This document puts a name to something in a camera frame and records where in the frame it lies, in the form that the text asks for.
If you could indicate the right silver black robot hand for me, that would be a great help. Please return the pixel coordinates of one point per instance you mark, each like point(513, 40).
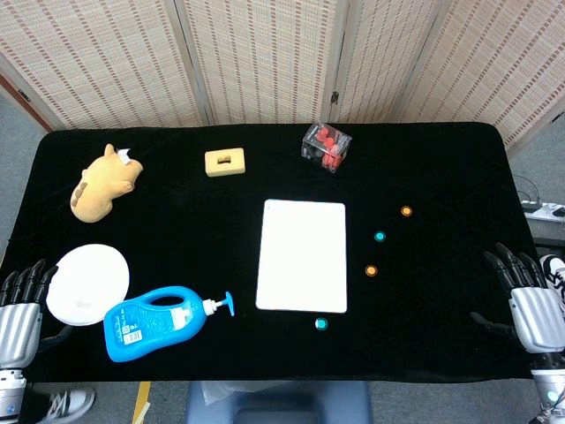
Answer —
point(536, 318)

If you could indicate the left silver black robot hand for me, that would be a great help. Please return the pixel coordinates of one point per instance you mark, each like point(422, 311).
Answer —
point(17, 322)

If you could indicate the orange button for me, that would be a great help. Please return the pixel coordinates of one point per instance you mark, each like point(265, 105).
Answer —
point(406, 210)
point(371, 270)

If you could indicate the teal button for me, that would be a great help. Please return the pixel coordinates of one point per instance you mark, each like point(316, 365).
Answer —
point(321, 323)
point(379, 236)

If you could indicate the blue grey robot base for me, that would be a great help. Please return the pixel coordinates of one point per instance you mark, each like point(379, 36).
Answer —
point(278, 404)

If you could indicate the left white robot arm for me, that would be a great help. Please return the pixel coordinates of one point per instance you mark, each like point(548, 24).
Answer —
point(9, 393)

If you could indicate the white rectangular board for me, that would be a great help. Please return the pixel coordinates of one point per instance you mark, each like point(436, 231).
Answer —
point(301, 256)

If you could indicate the white black sneaker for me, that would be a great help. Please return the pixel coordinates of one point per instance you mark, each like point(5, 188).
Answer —
point(554, 278)

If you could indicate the white round plate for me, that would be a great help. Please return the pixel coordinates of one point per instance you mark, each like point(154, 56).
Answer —
point(88, 278)

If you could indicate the white grey sneaker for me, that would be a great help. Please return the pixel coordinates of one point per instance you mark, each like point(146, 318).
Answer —
point(66, 404)

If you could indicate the white power strip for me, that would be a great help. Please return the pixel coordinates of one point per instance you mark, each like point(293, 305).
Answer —
point(545, 209)

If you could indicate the blue pump bottle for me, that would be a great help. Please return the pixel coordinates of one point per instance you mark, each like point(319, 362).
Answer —
point(141, 331)

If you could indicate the yellow floor tape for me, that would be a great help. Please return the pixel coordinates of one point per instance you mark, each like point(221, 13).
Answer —
point(141, 404)

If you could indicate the tan plush animal toy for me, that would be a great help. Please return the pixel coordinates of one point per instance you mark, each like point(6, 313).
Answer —
point(101, 190)

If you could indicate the black tablecloth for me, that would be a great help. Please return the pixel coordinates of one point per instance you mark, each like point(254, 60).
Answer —
point(198, 229)

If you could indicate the yellow sponge block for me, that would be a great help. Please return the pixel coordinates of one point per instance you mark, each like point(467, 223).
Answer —
point(225, 167)

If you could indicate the clear box with red pieces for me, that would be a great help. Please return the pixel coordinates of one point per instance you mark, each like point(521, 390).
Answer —
point(326, 148)

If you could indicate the woven folding screen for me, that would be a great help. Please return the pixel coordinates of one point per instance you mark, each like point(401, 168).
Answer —
point(265, 57)

